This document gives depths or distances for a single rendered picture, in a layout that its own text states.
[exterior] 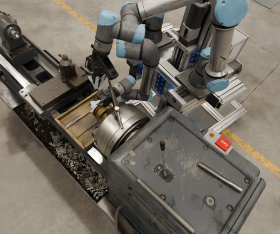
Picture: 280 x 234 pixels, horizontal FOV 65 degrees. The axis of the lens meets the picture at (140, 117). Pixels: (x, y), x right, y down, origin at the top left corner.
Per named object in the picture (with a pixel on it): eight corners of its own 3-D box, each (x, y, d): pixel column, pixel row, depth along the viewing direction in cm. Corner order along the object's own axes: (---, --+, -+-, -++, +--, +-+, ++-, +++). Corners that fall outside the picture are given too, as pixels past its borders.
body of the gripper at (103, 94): (95, 100, 137) (110, 90, 142) (104, 109, 134) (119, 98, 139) (94, 93, 130) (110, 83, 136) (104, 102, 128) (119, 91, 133)
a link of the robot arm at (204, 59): (211, 61, 135) (221, 43, 124) (217, 78, 128) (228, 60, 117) (193, 61, 134) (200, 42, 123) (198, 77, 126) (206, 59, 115)
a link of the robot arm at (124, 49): (145, 19, 154) (140, 65, 118) (124, 16, 153) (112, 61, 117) (147, 1, 145) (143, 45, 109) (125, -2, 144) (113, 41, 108)
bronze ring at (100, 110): (113, 109, 124) (102, 100, 128) (101, 119, 120) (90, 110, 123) (114, 119, 132) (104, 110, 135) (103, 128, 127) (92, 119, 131)
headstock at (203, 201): (234, 198, 130) (274, 176, 97) (186, 269, 107) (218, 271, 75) (158, 133, 149) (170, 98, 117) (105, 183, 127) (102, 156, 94)
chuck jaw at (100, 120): (115, 128, 119) (98, 140, 113) (114, 133, 123) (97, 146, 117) (101, 116, 123) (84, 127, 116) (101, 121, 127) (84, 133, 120)
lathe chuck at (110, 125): (144, 128, 141) (146, 102, 113) (108, 163, 130) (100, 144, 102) (135, 120, 143) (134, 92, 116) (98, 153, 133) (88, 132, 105)
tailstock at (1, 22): (39, 55, 179) (27, 23, 155) (16, 67, 170) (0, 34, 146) (18, 37, 189) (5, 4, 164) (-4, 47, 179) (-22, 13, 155)
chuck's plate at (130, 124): (149, 132, 139) (151, 107, 112) (112, 167, 128) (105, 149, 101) (144, 128, 141) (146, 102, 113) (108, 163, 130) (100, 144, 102)
